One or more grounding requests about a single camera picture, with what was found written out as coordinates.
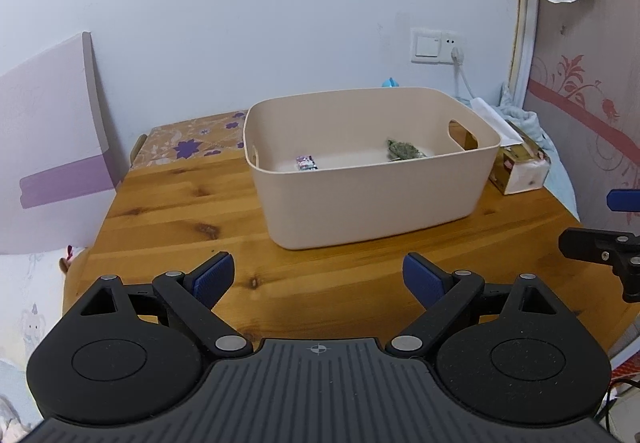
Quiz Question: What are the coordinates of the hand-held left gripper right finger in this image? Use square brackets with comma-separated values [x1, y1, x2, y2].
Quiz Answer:
[390, 251, 565, 358]

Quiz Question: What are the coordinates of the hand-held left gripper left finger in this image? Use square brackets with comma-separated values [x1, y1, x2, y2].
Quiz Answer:
[76, 251, 254, 358]

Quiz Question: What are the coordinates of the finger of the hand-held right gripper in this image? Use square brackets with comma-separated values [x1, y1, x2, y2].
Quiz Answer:
[558, 227, 640, 303]
[606, 189, 640, 213]

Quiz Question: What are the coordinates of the beige plastic storage bin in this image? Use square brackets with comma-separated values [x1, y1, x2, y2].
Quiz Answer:
[243, 87, 502, 252]

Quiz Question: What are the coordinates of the pink floral patterned panel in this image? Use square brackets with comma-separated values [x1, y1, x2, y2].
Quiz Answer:
[520, 0, 640, 360]

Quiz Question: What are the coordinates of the gold patterned tissue box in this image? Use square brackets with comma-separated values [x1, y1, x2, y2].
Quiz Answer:
[490, 120, 554, 196]

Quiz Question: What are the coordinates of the light blue blanket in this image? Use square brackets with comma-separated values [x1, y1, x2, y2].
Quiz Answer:
[497, 83, 582, 220]

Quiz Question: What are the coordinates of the green packet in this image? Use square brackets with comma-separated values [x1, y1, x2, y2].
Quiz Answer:
[385, 138, 429, 163]

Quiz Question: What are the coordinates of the purple floral patterned box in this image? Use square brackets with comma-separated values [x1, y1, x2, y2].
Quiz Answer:
[129, 109, 250, 170]

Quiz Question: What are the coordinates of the white tissue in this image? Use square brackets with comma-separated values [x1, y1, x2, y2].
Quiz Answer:
[468, 97, 524, 149]

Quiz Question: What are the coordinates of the printed white bed sheet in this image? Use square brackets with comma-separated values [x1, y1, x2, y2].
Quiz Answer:
[0, 250, 87, 443]

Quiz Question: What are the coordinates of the lilac board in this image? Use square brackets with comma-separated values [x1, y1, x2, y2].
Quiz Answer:
[0, 30, 126, 255]

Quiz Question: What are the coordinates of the black cable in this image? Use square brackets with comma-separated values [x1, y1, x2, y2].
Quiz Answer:
[602, 377, 640, 431]

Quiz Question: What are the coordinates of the white power cable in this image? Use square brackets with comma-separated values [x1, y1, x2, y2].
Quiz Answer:
[452, 63, 477, 102]

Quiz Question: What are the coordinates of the white wall switch socket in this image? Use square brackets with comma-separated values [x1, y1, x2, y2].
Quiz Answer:
[411, 27, 466, 66]

